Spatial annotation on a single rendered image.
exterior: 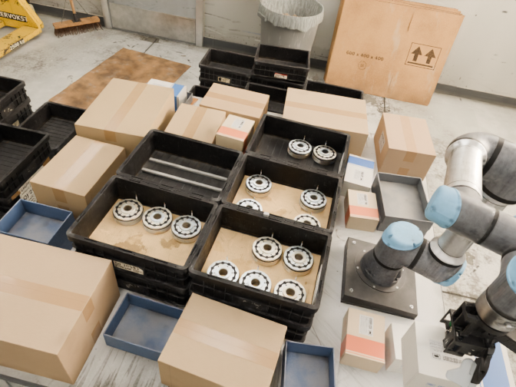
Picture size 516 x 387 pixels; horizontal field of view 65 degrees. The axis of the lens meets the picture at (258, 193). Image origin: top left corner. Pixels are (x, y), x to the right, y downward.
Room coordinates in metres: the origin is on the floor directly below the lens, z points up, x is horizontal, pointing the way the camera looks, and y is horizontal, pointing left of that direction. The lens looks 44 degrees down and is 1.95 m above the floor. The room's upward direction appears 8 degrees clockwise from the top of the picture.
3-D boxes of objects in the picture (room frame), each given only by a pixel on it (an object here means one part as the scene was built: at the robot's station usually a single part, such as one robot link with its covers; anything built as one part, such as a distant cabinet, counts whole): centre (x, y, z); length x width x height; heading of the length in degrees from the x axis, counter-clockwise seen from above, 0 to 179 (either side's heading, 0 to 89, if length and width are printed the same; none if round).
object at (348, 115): (1.71, -0.27, 0.80); 0.40 x 0.30 x 0.20; 88
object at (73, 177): (1.13, 0.70, 0.78); 0.30 x 0.22 x 0.16; 171
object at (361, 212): (1.23, -0.44, 0.74); 0.16 x 0.12 x 0.07; 0
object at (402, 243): (0.91, -0.50, 0.91); 0.13 x 0.12 x 0.14; 67
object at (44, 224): (0.84, 0.74, 0.81); 0.20 x 0.15 x 0.07; 83
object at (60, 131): (1.81, 1.23, 0.31); 0.40 x 0.30 x 0.34; 174
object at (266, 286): (0.71, -0.03, 0.86); 0.10 x 0.10 x 0.01
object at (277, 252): (0.85, -0.06, 0.86); 0.10 x 0.10 x 0.01
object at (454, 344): (0.42, -0.46, 1.25); 0.09 x 0.08 x 0.12; 84
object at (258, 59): (2.84, -0.03, 0.37); 0.42 x 0.34 x 0.46; 84
